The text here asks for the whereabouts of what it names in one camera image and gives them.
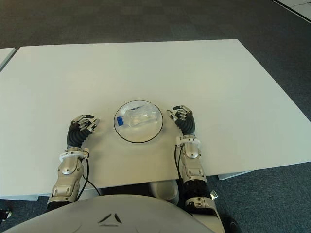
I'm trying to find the black rounded floor object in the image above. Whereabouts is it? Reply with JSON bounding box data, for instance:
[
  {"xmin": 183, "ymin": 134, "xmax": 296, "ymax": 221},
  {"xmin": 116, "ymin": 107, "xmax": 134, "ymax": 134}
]
[{"xmin": 222, "ymin": 215, "xmax": 242, "ymax": 233}]

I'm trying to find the white plate with black rim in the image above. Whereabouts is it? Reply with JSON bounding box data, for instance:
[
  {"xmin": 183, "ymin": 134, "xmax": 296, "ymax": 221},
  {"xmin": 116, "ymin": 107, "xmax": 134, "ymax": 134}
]
[{"xmin": 113, "ymin": 100, "xmax": 164, "ymax": 144}]

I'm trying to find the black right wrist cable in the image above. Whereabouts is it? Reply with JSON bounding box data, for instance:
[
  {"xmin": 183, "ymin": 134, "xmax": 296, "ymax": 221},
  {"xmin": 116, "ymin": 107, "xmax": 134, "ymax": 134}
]
[{"xmin": 173, "ymin": 144, "xmax": 183, "ymax": 181}]

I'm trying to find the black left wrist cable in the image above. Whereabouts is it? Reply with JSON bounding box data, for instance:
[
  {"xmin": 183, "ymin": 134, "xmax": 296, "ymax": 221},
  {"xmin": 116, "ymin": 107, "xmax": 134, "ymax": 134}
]
[{"xmin": 78, "ymin": 155, "xmax": 102, "ymax": 198}]

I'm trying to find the grey robot torso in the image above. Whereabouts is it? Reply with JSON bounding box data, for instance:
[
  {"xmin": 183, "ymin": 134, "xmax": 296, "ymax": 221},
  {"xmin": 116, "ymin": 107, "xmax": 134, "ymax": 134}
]
[{"xmin": 0, "ymin": 193, "xmax": 223, "ymax": 233}]

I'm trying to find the clear bottle with blue cap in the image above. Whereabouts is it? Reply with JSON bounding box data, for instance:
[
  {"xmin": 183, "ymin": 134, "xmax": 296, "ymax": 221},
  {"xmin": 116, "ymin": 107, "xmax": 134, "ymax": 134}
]
[{"xmin": 116, "ymin": 104, "xmax": 159, "ymax": 129}]

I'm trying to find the white cylinder under table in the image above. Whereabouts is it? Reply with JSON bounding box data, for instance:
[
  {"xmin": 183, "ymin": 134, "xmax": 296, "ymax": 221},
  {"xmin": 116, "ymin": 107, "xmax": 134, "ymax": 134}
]
[{"xmin": 149, "ymin": 180, "xmax": 181, "ymax": 207}]

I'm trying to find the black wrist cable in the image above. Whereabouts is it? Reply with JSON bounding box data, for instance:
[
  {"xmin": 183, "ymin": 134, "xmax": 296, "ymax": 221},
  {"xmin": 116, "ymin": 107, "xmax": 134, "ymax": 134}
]
[
  {"xmin": 78, "ymin": 155, "xmax": 102, "ymax": 198},
  {"xmin": 173, "ymin": 144, "xmax": 183, "ymax": 181}
]

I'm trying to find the neighbouring white table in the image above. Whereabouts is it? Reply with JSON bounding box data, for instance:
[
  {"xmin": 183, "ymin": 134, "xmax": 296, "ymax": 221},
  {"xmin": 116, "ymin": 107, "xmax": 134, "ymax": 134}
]
[{"xmin": 0, "ymin": 47, "xmax": 17, "ymax": 72}]

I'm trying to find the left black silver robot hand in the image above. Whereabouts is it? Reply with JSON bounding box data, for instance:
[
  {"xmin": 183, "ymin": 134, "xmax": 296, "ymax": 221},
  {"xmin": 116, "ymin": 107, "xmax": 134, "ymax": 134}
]
[{"xmin": 66, "ymin": 113, "xmax": 101, "ymax": 149}]

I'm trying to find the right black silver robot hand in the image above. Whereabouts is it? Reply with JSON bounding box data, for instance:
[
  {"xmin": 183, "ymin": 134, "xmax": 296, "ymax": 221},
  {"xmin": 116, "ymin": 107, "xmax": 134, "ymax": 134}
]
[{"xmin": 166, "ymin": 104, "xmax": 196, "ymax": 137}]

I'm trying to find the black caster with metal frame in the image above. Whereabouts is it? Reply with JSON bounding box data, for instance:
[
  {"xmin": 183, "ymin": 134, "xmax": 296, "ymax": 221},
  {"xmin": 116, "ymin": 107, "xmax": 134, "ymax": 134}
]
[{"xmin": 0, "ymin": 207, "xmax": 13, "ymax": 222}]

